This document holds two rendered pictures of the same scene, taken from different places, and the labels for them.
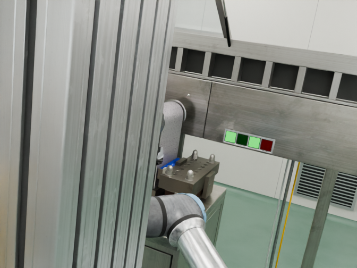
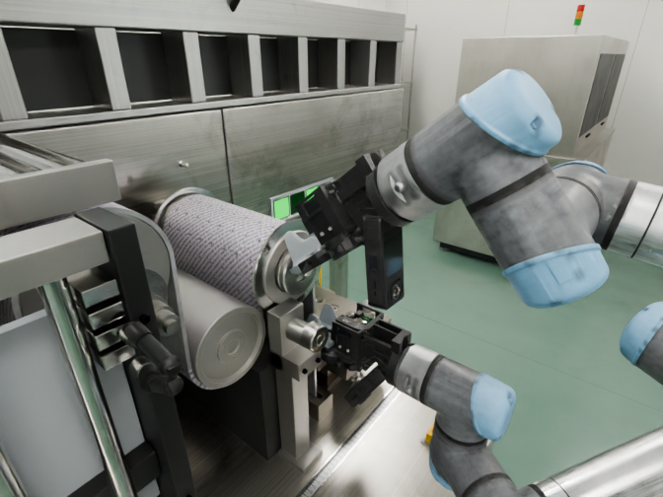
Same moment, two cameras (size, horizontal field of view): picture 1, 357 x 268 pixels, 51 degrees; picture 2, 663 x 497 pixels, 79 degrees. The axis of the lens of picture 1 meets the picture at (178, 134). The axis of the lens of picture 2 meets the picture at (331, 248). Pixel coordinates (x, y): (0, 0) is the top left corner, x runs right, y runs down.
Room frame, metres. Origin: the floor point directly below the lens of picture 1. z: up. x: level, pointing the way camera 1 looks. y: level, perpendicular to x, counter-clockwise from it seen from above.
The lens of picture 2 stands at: (1.39, 0.63, 1.54)
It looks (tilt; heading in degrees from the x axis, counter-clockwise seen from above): 26 degrees down; 288
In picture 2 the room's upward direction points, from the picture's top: straight up
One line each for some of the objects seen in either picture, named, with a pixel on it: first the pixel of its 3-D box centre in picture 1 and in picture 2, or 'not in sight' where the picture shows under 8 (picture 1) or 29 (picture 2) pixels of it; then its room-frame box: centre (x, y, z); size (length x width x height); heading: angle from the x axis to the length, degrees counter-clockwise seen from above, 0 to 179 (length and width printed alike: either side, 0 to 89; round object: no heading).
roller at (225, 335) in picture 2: not in sight; (181, 314); (1.77, 0.20, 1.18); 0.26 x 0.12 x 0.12; 159
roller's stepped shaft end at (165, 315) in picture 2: not in sight; (153, 315); (1.62, 0.40, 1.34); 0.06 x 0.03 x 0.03; 159
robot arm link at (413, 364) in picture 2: not in sight; (415, 372); (1.41, 0.15, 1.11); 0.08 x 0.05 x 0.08; 69
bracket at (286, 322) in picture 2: not in sight; (298, 390); (1.59, 0.18, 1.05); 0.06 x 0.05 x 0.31; 159
